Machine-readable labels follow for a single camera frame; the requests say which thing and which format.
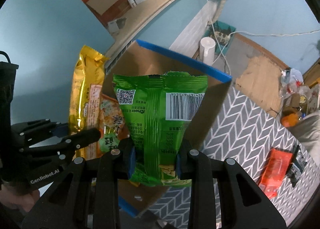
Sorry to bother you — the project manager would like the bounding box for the brown cardboard sheet on floor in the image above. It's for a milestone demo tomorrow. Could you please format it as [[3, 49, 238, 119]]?
[[235, 56, 282, 118]]

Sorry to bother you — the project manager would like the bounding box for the orange juice bottle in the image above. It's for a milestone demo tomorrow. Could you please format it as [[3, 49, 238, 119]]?
[[280, 113, 301, 128]]

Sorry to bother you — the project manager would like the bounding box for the gold yellow snack bag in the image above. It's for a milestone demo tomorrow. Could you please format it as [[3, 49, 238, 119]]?
[[68, 45, 111, 161]]

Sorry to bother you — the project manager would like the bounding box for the green snack bag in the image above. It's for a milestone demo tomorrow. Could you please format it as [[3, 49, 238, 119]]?
[[113, 71, 208, 187]]

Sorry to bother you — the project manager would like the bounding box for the wooden wall shelf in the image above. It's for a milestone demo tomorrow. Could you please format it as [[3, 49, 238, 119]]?
[[105, 0, 175, 58]]

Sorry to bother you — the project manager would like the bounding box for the clear plastic water bottle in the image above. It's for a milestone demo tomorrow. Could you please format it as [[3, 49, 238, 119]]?
[[280, 68, 304, 96]]

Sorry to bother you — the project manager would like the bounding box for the grey bed duvet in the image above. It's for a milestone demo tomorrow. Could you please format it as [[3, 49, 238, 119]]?
[[288, 111, 319, 159]]

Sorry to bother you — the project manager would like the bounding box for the black snack packet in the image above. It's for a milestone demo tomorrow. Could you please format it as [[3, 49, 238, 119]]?
[[286, 146, 307, 187]]

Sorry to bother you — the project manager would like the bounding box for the white electric kettle on floor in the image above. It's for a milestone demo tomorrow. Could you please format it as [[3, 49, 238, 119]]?
[[200, 37, 216, 66]]

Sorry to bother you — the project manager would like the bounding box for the teal basket with power strip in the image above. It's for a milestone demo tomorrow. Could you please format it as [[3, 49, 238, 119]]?
[[203, 20, 236, 55]]

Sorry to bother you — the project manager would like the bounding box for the blue-rimmed cardboard box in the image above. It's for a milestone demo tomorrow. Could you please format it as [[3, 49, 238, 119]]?
[[103, 40, 232, 215]]

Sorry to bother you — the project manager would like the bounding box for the grey chevron table cloth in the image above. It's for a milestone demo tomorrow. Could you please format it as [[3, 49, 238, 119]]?
[[103, 40, 299, 228]]

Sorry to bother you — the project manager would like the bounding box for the red orange snack packet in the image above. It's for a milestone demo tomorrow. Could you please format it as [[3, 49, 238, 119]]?
[[258, 148, 293, 199]]

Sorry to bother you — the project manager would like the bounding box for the orange white printed snack bag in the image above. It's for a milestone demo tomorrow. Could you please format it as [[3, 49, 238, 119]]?
[[97, 94, 129, 157]]

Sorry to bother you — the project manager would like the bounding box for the person's left hand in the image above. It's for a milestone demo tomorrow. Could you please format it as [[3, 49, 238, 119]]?
[[1, 185, 40, 212]]

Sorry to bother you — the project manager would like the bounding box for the white power cable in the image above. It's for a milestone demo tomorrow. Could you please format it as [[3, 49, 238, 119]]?
[[194, 0, 320, 77]]

